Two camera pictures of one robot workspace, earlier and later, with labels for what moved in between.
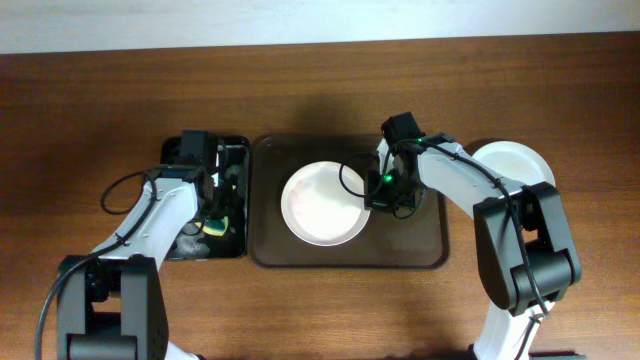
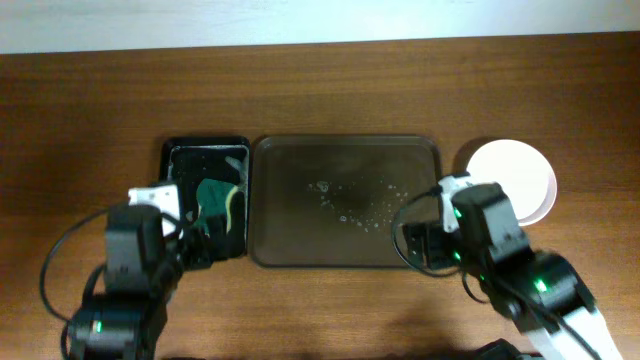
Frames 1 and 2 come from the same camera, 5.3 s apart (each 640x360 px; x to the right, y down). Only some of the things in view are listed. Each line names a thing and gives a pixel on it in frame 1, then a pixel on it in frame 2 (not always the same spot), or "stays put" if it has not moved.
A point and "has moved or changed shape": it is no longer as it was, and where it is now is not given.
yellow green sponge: (215, 227) has moved or changed shape
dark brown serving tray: (385, 241) stays put
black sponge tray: (232, 186) stays put
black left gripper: (220, 198) to (201, 240)
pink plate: (322, 203) to (524, 173)
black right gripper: (382, 198) to (417, 245)
